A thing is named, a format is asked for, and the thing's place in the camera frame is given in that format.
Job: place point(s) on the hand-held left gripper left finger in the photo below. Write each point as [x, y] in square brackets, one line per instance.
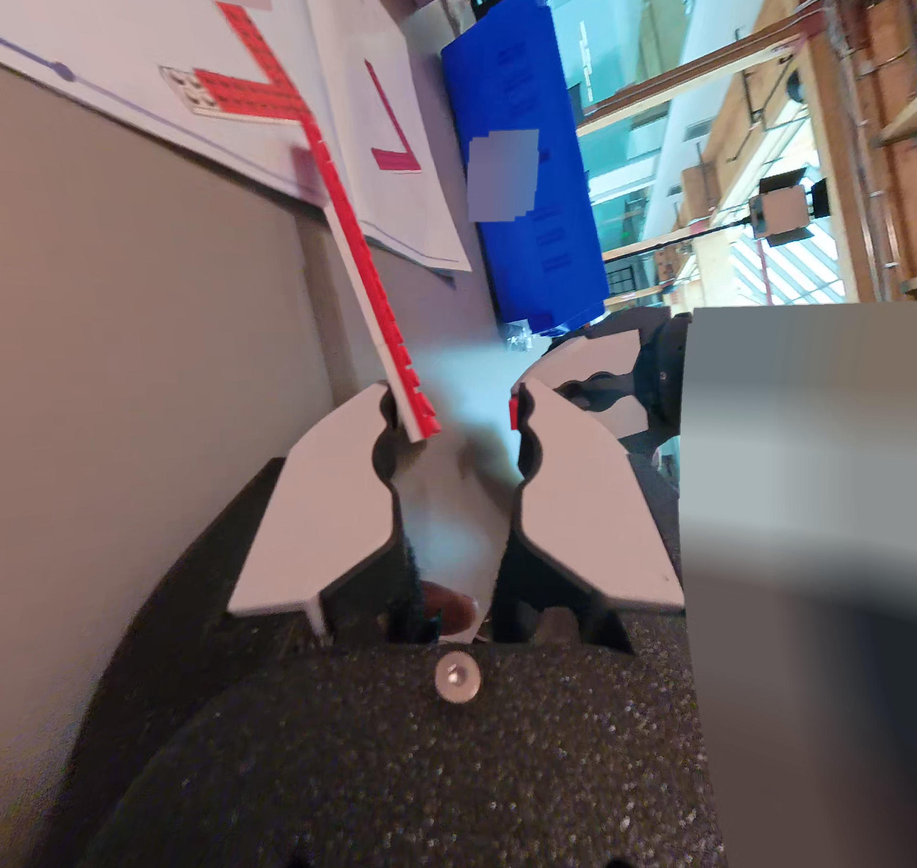
[322, 517]

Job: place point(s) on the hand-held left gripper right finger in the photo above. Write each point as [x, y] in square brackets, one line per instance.
[594, 517]

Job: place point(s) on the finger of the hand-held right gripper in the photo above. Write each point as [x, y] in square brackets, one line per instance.
[623, 417]
[594, 356]

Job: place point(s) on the long red lego plate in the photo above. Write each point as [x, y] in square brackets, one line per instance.
[372, 288]

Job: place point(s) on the blue divided plastic bin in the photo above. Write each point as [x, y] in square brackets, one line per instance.
[516, 94]

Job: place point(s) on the lego instruction booklet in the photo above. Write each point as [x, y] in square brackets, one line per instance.
[71, 23]

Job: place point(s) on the clear plastic bag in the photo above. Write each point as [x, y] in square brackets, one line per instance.
[517, 339]

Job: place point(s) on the black light stand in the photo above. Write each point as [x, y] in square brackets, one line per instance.
[680, 238]

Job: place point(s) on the black studio light panel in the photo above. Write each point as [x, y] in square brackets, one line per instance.
[777, 209]

